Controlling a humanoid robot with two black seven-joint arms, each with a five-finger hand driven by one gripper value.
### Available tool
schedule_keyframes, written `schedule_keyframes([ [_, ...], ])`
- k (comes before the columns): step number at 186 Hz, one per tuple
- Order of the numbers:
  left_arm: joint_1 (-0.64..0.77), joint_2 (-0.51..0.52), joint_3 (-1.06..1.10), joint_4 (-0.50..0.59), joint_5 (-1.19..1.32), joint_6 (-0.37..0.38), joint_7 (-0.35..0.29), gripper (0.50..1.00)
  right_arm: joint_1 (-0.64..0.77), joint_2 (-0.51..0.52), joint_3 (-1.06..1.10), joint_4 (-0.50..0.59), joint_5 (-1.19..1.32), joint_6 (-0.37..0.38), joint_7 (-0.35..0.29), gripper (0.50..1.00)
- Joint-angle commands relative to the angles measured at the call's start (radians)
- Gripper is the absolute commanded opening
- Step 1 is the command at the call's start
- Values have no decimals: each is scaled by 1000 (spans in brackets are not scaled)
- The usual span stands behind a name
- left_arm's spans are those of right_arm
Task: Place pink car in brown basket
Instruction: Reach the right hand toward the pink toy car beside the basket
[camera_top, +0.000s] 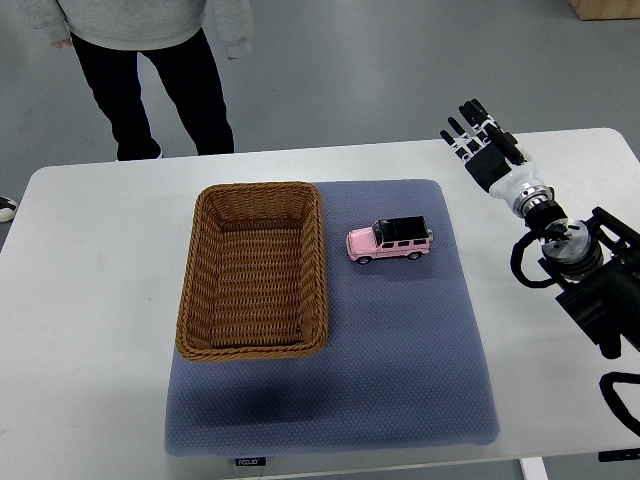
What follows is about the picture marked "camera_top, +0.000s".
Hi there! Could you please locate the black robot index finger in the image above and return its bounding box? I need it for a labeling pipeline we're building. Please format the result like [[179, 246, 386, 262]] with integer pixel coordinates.
[[465, 99, 499, 131]]

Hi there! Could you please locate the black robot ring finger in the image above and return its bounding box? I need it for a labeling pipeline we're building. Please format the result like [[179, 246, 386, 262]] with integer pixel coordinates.
[[447, 116, 479, 153]]

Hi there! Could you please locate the black looped cable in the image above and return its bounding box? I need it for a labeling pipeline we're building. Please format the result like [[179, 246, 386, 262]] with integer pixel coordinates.
[[509, 233, 556, 288]]

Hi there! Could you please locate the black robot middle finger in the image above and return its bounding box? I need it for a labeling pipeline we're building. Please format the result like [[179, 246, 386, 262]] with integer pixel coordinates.
[[458, 103, 488, 143]]

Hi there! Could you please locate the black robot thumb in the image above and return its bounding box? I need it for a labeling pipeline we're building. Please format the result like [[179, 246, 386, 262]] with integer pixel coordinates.
[[487, 127, 526, 165]]

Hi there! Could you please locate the standing person grey sweater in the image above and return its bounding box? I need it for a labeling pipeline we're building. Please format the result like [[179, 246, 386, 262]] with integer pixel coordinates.
[[21, 0, 253, 162]]

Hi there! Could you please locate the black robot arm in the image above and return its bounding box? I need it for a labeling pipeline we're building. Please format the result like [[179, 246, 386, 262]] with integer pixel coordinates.
[[440, 99, 639, 359]]

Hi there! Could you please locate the wooden box corner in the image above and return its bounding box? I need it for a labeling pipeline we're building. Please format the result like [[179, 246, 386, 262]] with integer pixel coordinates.
[[568, 0, 640, 21]]

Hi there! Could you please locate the white shoe at left edge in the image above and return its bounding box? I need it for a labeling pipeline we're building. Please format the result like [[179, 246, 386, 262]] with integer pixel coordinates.
[[0, 196, 19, 223]]

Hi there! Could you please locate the blue-grey cushion mat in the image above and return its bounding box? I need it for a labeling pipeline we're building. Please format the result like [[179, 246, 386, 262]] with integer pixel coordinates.
[[165, 179, 499, 457]]

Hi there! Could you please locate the brown wicker basket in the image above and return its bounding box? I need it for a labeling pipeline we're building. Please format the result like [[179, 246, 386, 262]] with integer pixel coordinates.
[[175, 182, 329, 362]]

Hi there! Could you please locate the pink toy car black roof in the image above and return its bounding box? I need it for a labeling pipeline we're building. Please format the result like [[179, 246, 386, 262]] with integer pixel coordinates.
[[346, 216, 433, 265]]

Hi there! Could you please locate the black cable lower right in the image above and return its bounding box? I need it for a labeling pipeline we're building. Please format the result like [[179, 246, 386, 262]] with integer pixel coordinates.
[[598, 371, 640, 437]]

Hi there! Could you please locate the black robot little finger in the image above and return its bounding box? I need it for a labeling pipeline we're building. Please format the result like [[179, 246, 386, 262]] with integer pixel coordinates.
[[440, 130, 471, 162]]

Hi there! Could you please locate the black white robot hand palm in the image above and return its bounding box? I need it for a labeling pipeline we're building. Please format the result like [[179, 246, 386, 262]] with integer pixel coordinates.
[[464, 147, 554, 216]]

